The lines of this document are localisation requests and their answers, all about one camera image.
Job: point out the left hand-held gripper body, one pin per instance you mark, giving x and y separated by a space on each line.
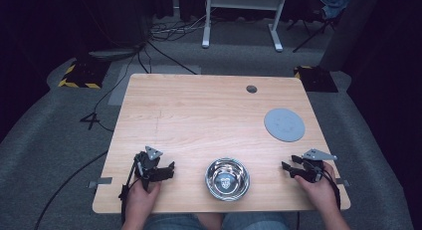
146 162

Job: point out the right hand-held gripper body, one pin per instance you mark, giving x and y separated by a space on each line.
314 165

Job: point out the person's right hand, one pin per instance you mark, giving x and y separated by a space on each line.
318 193

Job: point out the person's left hand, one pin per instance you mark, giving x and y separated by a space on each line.
141 198

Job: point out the grey round mat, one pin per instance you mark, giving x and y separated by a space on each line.
284 125

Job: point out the shiny steel bowl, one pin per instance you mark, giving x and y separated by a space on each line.
227 179

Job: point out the person's legs in jeans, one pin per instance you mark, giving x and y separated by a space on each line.
252 221

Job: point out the black yellow striped base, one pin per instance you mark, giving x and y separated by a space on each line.
316 79
84 74

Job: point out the black folding chair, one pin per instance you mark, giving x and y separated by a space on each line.
315 27

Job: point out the blue cloth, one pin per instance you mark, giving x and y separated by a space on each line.
335 2

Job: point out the grey metal table bracket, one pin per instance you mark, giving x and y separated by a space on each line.
101 182
342 182

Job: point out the white desk frame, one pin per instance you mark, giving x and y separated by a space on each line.
207 24

